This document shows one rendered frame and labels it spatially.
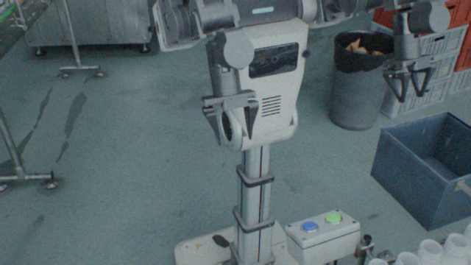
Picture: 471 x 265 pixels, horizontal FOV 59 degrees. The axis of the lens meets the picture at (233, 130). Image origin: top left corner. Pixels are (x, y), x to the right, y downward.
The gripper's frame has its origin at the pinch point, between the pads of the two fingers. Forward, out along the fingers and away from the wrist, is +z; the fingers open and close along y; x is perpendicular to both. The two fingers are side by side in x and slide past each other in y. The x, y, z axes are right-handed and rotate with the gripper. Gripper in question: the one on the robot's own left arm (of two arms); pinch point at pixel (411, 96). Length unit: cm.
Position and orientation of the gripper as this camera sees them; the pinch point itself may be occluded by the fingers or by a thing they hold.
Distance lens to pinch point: 107.8
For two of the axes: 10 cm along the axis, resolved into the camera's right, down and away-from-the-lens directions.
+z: 1.6, 9.6, 2.2
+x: -4.5, -1.3, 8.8
